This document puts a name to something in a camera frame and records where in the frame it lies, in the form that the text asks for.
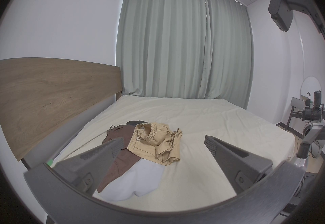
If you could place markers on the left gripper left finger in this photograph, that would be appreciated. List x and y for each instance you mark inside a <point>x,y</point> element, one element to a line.
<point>96,164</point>

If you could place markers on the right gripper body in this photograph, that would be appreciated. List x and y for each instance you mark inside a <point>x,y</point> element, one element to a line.
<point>313,114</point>

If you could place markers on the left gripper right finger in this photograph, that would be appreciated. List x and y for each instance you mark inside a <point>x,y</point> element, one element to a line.
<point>236,167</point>

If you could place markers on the beige shorts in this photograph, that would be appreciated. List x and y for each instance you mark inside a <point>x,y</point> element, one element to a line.
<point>157,147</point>

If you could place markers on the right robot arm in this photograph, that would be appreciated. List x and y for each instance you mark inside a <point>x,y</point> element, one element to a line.
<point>313,135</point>

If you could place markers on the bed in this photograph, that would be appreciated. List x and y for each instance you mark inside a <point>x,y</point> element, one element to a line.
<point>215,126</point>

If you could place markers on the small grey table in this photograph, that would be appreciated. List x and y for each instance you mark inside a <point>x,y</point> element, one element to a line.
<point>297,101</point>

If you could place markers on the round white mirror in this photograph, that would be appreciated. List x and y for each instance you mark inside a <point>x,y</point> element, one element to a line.
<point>310,84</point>

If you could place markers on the brown garment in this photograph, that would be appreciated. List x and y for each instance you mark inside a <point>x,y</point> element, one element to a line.
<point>127,162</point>

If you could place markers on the white garment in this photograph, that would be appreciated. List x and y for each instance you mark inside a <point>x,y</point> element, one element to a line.
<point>137,182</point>

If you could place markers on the black garment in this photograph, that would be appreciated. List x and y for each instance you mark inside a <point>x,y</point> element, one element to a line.
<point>137,122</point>

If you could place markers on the pale green curtain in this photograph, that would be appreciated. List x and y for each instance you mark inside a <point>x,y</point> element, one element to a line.
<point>162,40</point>
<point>228,50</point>

